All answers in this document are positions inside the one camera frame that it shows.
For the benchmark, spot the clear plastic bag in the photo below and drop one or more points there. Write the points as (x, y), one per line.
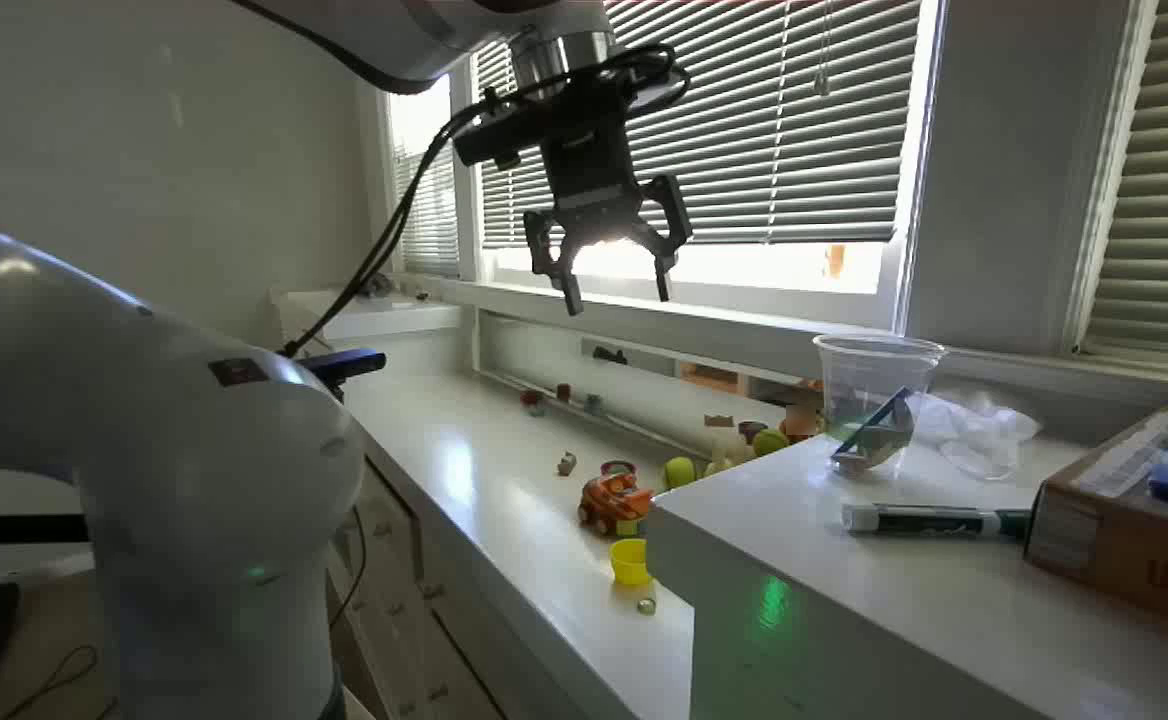
(968, 432)

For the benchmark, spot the orange toy car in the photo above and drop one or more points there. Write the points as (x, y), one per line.
(612, 506)

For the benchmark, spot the small dark toy piece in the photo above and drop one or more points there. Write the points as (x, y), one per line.
(561, 391)
(591, 403)

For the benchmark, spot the white window blind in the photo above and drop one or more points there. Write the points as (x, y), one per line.
(747, 123)
(1165, 174)

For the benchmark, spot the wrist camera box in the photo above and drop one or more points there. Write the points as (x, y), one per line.
(498, 134)

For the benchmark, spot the blue grey plastic tool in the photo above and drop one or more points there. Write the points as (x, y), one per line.
(872, 432)

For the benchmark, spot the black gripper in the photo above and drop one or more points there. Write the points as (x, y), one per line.
(591, 152)

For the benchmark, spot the small yellow plastic cup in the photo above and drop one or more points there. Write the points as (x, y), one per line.
(630, 562)

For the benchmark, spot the clear plastic cup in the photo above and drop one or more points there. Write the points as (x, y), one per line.
(879, 366)

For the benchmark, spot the black stereo camera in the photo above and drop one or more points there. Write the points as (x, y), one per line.
(346, 366)

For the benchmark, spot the yellow-green tennis ball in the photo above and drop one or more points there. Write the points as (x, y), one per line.
(678, 468)

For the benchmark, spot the white marker pen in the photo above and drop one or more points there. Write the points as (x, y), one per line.
(929, 521)

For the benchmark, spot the white raised shelf unit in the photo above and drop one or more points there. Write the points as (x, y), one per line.
(905, 613)

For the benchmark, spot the brown cardboard box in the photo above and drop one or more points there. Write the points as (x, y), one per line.
(1118, 552)

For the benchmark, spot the small light brown toy piece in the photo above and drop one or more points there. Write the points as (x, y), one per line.
(564, 466)

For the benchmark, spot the white counter cabinet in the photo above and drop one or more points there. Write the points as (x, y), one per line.
(397, 627)

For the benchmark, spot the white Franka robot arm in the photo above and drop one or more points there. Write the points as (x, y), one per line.
(147, 466)

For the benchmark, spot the small red toy piece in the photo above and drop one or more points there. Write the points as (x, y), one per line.
(529, 399)

